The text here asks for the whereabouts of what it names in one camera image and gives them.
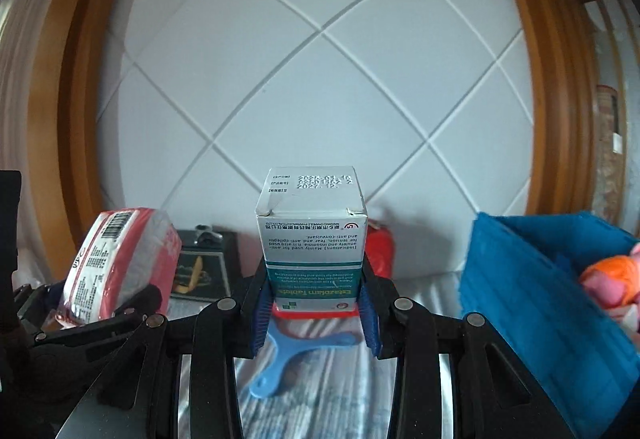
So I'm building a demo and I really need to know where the wooden railing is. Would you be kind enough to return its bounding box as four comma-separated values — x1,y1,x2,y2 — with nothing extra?
570,0,640,240

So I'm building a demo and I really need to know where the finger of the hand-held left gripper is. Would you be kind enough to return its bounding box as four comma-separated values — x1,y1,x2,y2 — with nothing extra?
32,285,166,355

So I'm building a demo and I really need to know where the pink tissue pack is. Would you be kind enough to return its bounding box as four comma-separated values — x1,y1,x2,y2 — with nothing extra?
56,206,182,327

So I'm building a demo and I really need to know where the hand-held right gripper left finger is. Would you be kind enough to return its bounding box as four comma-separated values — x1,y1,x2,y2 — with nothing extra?
65,256,273,439

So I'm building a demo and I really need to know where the blue plastic crate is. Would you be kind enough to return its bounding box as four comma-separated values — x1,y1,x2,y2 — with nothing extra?
459,212,640,439

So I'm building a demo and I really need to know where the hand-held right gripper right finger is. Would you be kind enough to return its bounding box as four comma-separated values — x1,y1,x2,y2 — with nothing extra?
357,254,576,439

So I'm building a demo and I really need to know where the striped grey bed sheet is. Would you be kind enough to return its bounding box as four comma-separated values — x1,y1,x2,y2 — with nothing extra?
165,269,481,439

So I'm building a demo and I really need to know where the small teal white medicine box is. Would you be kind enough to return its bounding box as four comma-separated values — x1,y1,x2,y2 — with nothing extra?
256,166,369,315

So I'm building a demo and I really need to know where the pale curtain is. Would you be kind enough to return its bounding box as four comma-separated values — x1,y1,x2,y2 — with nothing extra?
0,0,56,180

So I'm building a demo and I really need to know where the curved wooden headboard frame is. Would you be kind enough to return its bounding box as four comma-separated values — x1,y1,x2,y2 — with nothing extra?
480,0,598,220
47,0,151,245

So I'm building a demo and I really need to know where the pig plush with orange body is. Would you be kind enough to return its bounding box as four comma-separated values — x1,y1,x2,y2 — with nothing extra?
580,244,640,320

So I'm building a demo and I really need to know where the black gift box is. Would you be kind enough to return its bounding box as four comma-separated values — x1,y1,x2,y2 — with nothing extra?
170,228,232,302

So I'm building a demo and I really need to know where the red hard-shell suitcase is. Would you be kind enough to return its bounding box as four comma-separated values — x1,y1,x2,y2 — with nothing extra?
272,218,396,320

